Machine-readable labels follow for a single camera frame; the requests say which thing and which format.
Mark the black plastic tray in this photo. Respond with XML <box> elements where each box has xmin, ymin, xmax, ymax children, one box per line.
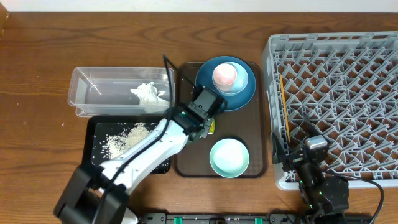
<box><xmin>82</xmin><ymin>116</ymin><xmax>162</xmax><ymax>166</ymax></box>

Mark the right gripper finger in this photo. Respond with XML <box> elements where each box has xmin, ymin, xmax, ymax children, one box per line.
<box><xmin>303</xmin><ymin>116</ymin><xmax>320</xmax><ymax>138</ymax></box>
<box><xmin>271</xmin><ymin>133</ymin><xmax>286</xmax><ymax>164</ymax></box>

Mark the green snack wrapper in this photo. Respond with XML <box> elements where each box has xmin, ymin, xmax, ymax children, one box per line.
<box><xmin>208</xmin><ymin>119</ymin><xmax>216</xmax><ymax>134</ymax></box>

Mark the left black cable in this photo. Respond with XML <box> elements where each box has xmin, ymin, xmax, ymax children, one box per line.
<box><xmin>161</xmin><ymin>53</ymin><xmax>200</xmax><ymax>122</ymax></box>

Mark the white tissue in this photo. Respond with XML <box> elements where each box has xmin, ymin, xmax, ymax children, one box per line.
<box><xmin>130</xmin><ymin>82</ymin><xmax>169</xmax><ymax>105</ymax></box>

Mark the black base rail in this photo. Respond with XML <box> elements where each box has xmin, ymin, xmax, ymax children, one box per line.
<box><xmin>138</xmin><ymin>212</ymin><xmax>372</xmax><ymax>224</ymax></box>

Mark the black cable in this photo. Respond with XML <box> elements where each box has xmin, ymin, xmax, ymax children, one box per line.
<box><xmin>323</xmin><ymin>170</ymin><xmax>385</xmax><ymax>224</ymax></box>
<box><xmin>161</xmin><ymin>53</ymin><xmax>200</xmax><ymax>122</ymax></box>

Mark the right black cable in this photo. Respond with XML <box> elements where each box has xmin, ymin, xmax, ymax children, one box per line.
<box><xmin>323</xmin><ymin>170</ymin><xmax>385</xmax><ymax>224</ymax></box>

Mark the wooden chopstick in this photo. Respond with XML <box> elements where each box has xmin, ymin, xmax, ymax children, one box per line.
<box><xmin>279</xmin><ymin>75</ymin><xmax>290</xmax><ymax>143</ymax></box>

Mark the pink plastic cup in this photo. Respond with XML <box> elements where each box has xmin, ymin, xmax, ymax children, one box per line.
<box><xmin>212</xmin><ymin>63</ymin><xmax>237</xmax><ymax>93</ymax></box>

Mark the brown serving tray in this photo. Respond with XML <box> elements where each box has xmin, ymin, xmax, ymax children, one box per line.
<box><xmin>173</xmin><ymin>62</ymin><xmax>267</xmax><ymax>178</ymax></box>

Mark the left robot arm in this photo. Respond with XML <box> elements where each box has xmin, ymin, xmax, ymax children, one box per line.
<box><xmin>53</xmin><ymin>103</ymin><xmax>220</xmax><ymax>223</ymax></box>

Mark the mint green bowl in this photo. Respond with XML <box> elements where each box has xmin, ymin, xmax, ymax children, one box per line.
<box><xmin>209</xmin><ymin>138</ymin><xmax>250</xmax><ymax>179</ymax></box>

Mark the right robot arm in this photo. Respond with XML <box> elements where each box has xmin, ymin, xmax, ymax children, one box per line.
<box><xmin>271</xmin><ymin>123</ymin><xmax>349</xmax><ymax>223</ymax></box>

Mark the clear plastic bin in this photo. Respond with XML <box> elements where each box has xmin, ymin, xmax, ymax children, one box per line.
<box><xmin>68</xmin><ymin>67</ymin><xmax>175</xmax><ymax>117</ymax></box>

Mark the grey dishwasher rack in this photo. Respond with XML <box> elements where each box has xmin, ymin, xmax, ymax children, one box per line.
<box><xmin>262</xmin><ymin>31</ymin><xmax>397</xmax><ymax>189</ymax></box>

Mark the dark blue plate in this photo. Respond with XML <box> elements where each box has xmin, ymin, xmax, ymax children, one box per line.
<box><xmin>195</xmin><ymin>56</ymin><xmax>256</xmax><ymax>111</ymax></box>

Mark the light blue small bowl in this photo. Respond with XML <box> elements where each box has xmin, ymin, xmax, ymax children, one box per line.
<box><xmin>216</xmin><ymin>62</ymin><xmax>249</xmax><ymax>96</ymax></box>

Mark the white cooked rice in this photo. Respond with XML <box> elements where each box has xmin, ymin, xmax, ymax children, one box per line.
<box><xmin>95</xmin><ymin>122</ymin><xmax>157</xmax><ymax>159</ymax></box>

